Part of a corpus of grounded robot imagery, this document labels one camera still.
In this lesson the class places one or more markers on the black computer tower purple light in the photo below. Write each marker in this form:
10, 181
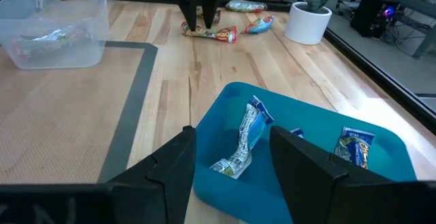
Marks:
368, 16

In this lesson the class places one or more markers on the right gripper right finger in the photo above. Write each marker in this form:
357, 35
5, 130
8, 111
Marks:
313, 190

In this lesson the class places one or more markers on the dark blue Chewy granola bar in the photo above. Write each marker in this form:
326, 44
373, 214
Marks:
297, 132
247, 132
354, 147

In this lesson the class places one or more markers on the beige mat with grey border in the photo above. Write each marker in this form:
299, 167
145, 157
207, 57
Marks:
68, 115

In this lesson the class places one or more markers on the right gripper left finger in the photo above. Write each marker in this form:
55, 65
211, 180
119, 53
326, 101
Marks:
163, 190

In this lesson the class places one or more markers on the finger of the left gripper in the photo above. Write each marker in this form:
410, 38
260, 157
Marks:
190, 7
210, 7

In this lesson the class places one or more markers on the teal plastic bin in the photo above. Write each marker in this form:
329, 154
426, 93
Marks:
306, 115

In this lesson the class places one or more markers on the clear plastic bin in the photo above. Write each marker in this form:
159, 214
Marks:
61, 59

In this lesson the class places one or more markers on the snake plant in white pot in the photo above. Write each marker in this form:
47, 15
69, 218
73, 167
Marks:
306, 26

